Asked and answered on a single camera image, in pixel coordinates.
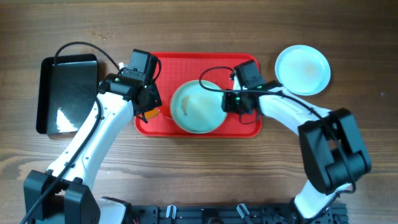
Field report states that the white plate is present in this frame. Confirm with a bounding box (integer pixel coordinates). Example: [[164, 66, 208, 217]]
[[274, 45, 331, 96], [170, 80, 227, 134]]

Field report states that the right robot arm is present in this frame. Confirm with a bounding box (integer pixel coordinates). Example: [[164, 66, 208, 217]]
[[225, 80, 371, 223]]

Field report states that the orange sponge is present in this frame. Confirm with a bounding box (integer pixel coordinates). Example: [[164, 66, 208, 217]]
[[144, 108, 159, 119]]

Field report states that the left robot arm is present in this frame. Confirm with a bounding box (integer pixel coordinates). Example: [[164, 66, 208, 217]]
[[22, 72, 162, 223]]

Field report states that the black water basin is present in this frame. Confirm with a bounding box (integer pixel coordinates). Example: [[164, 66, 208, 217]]
[[36, 54, 98, 135]]

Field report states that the red plastic tray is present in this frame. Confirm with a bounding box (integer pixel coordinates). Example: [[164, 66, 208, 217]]
[[134, 52, 262, 138]]

